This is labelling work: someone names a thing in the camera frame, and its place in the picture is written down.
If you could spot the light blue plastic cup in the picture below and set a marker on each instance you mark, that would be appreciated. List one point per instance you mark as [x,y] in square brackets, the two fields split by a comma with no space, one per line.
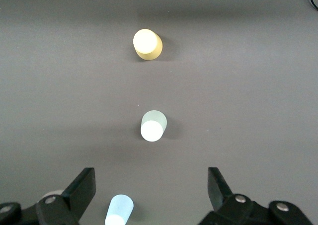
[118,208]

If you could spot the pale green plastic cup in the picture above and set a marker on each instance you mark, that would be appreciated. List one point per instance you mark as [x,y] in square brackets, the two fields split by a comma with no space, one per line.
[152,130]

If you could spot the yellow plastic cup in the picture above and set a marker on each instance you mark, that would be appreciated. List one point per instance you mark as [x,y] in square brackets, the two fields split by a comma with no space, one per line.
[146,42]

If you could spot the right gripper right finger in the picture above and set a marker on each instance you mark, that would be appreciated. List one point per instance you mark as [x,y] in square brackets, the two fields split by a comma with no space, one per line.
[221,197]

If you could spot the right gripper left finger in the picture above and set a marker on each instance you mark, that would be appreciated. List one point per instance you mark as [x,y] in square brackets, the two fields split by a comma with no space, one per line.
[77,192]

